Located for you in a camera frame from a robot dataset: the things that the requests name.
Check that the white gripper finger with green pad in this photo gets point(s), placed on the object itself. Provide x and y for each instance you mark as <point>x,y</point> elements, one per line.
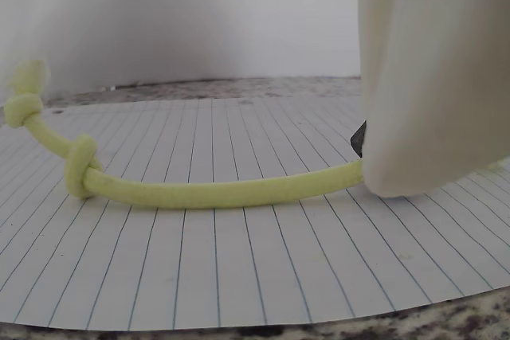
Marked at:
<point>430,77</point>

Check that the lined white paper sheet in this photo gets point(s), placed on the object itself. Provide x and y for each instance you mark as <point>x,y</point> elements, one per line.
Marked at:
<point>239,268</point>

